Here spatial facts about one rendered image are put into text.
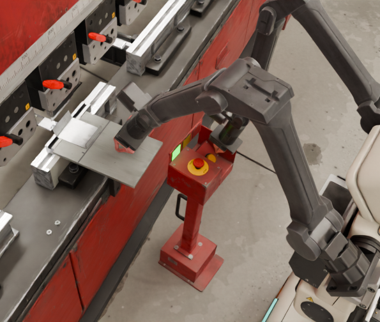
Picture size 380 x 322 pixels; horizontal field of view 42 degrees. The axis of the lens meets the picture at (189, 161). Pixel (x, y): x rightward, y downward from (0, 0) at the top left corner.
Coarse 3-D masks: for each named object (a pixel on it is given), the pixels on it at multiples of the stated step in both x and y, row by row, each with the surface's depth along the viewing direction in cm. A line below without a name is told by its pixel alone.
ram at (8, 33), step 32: (0, 0) 93; (32, 0) 102; (64, 0) 113; (96, 0) 127; (0, 32) 96; (32, 32) 106; (64, 32) 118; (0, 64) 100; (32, 64) 111; (0, 96) 104
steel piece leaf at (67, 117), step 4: (68, 112) 148; (64, 116) 146; (68, 116) 148; (60, 120) 145; (64, 120) 146; (68, 120) 148; (56, 124) 144; (60, 124) 145; (64, 124) 147; (52, 128) 143; (56, 128) 144; (60, 128) 145; (56, 132) 144; (56, 136) 144
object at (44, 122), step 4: (36, 116) 148; (40, 116) 148; (36, 120) 147; (40, 120) 147; (44, 120) 147; (48, 120) 148; (40, 124) 146; (44, 124) 146; (48, 124) 147; (52, 124) 147; (44, 128) 146; (48, 128) 146
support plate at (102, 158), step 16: (112, 128) 148; (64, 144) 143; (96, 144) 144; (112, 144) 144; (144, 144) 145; (160, 144) 146; (80, 160) 140; (96, 160) 141; (112, 160) 141; (128, 160) 141; (144, 160) 142; (112, 176) 138; (128, 176) 138
